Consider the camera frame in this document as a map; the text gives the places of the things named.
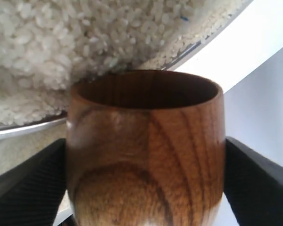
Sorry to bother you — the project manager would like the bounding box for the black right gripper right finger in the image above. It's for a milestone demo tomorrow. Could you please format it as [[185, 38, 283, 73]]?
[[224, 137, 283, 226]]

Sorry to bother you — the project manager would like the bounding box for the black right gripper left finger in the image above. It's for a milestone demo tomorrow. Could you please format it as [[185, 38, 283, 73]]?
[[0, 139, 66, 226]]

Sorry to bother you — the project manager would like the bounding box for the brown wooden cup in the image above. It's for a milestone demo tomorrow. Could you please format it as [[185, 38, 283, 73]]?
[[66, 70, 225, 226]]

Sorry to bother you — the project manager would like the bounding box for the large steel rice plate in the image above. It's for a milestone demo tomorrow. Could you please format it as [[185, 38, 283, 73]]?
[[0, 0, 250, 175]]

